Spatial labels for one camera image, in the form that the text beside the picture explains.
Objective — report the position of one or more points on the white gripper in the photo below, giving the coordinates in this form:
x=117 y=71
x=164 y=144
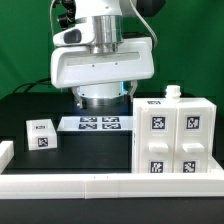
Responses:
x=76 y=66

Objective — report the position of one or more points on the white cabinet top block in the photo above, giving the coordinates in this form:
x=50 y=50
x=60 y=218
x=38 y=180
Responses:
x=41 y=134

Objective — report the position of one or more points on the white cabinet door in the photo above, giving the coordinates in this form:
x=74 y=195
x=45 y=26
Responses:
x=194 y=138
x=156 y=140

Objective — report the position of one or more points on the white cabinet body box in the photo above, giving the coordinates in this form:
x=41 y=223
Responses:
x=173 y=99

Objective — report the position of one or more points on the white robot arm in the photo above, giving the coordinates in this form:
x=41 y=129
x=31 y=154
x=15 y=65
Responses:
x=98 y=25

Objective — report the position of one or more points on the white U-shaped obstacle fence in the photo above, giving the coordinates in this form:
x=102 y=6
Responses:
x=91 y=186

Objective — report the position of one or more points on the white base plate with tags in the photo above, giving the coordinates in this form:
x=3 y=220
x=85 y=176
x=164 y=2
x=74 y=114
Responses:
x=95 y=123

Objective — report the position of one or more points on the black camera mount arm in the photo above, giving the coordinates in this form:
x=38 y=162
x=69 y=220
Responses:
x=65 y=13

